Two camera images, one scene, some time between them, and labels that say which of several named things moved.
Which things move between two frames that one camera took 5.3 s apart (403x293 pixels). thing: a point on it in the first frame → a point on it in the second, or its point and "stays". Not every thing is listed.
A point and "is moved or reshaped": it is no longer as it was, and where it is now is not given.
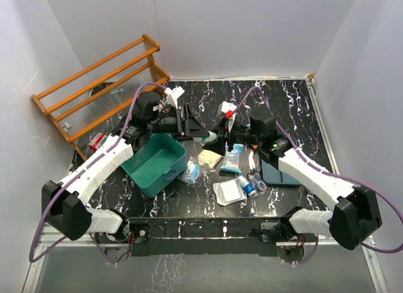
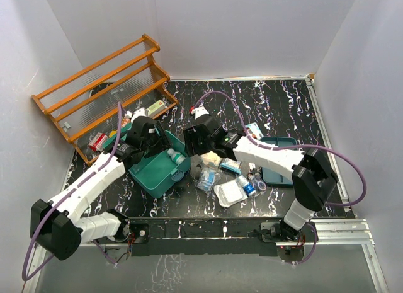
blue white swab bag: [232, 159] stays
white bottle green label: [212, 137] is moved or reshaped
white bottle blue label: [247, 186] stays
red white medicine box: [99, 138] stays
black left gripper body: [164, 123] → [158, 143]
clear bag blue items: [192, 171] → [208, 177]
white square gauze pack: [228, 192] stays
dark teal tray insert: [271, 176] stays
